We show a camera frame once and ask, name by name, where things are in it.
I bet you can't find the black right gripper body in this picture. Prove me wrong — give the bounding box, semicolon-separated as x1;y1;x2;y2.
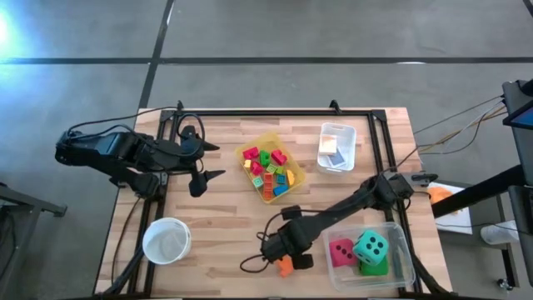
261;221;312;263

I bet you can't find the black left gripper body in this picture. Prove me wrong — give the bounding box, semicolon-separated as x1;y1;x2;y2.
177;139;205;170

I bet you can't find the orange brick with round disc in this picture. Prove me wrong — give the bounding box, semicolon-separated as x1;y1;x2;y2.
276;256;295;278

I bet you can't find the orange red toy brick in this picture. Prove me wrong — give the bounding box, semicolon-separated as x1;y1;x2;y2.
262;172;276;202

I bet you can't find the pink red foam die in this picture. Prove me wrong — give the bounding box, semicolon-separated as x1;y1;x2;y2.
328;237;358;268

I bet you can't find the yellow translucent plastic bin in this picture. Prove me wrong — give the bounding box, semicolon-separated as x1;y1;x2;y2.
234;132;307;205

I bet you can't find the white round bucket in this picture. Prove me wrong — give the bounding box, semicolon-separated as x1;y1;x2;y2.
142;216;192;266

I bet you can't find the teal foam die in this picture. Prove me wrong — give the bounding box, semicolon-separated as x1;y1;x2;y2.
352;229;391;267

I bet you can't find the blue playing card deck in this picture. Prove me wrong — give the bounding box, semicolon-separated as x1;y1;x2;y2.
328;149;347;169

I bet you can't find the green foam die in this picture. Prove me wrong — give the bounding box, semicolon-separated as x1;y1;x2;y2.
358;256;391;278

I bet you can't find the clear plastic container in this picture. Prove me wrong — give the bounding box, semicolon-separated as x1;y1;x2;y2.
323;221;417;293

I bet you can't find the white plastic bin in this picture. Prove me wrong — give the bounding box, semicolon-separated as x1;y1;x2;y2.
316;121;358;174

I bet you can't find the orange object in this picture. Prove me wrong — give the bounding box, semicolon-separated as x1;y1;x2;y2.
427;186;455;205

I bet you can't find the white paper sheet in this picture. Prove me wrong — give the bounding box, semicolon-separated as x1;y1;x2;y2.
426;182;474;235

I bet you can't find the grey furniture leg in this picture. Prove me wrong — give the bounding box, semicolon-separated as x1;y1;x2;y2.
0;182;67;218

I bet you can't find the black slanted bar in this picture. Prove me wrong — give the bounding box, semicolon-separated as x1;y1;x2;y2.
431;164;528;218

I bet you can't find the white shoe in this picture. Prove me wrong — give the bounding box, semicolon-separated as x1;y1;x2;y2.
480;219;521;246

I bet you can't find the black stand leg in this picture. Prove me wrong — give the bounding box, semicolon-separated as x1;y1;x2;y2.
497;243;521;288

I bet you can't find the black equipment stand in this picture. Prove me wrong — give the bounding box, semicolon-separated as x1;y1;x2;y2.
501;78;533;187

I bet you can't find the blue screen tablet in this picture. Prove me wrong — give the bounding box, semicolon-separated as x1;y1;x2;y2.
502;99;533;130

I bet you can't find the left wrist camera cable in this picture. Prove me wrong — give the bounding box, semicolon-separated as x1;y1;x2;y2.
177;112;207;148

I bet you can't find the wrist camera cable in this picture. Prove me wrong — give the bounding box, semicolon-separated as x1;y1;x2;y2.
239;210;288;274
177;112;207;148

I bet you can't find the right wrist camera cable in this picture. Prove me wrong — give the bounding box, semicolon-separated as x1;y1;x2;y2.
239;210;288;274

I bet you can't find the black metal frame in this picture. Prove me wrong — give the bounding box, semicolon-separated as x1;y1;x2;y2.
99;106;457;300

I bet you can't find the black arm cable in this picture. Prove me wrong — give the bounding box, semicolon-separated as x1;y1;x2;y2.
66;106;180;135

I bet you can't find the thin dark cable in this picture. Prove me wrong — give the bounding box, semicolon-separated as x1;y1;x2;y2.
110;196;142;285

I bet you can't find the tan cable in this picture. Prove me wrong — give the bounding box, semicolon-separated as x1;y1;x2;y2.
416;106;507;155

